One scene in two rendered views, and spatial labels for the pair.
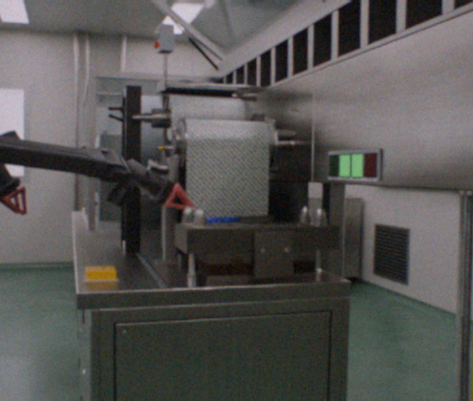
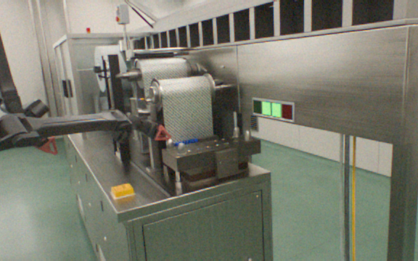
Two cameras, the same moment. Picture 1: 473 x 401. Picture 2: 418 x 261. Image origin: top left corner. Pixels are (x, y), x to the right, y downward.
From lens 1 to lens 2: 0.34 m
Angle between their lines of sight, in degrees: 15
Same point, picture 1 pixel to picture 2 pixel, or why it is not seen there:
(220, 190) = (184, 123)
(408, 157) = (316, 111)
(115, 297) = (141, 210)
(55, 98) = (19, 32)
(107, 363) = (140, 249)
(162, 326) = (170, 220)
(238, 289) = (211, 189)
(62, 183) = (35, 90)
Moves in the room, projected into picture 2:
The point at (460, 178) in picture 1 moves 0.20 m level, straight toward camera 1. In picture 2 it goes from (358, 130) to (381, 149)
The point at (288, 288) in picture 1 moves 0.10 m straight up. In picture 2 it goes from (238, 183) to (236, 159)
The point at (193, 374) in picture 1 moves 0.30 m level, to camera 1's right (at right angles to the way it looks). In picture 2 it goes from (191, 243) to (263, 230)
